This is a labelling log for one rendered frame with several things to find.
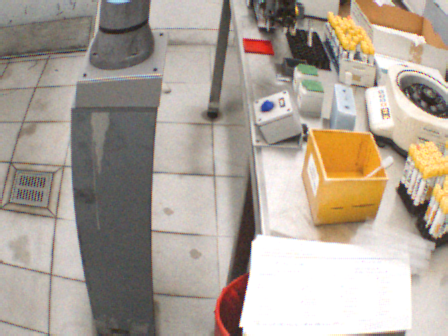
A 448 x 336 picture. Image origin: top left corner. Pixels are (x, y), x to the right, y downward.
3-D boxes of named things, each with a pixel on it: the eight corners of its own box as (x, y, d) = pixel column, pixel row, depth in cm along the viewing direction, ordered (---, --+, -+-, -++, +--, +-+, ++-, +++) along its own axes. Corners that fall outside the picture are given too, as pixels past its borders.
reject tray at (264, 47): (242, 40, 162) (242, 37, 161) (270, 43, 162) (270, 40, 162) (244, 52, 156) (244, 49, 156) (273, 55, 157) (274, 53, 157)
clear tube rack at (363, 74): (321, 42, 168) (323, 22, 164) (354, 49, 169) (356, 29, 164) (338, 82, 152) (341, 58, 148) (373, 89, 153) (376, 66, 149)
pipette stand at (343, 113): (322, 121, 138) (327, 81, 132) (352, 128, 138) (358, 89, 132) (323, 151, 131) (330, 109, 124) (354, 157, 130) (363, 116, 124)
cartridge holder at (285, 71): (273, 67, 152) (275, 55, 150) (311, 73, 153) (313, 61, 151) (276, 80, 148) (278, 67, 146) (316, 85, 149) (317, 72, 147)
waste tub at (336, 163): (299, 173, 125) (308, 127, 119) (361, 173, 127) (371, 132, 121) (312, 226, 115) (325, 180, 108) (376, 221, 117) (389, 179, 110)
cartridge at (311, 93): (296, 104, 142) (300, 78, 138) (317, 107, 142) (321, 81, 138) (299, 115, 139) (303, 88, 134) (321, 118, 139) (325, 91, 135)
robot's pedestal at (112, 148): (97, 334, 190) (70, 107, 134) (96, 294, 205) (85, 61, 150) (155, 344, 191) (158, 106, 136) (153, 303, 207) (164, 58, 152)
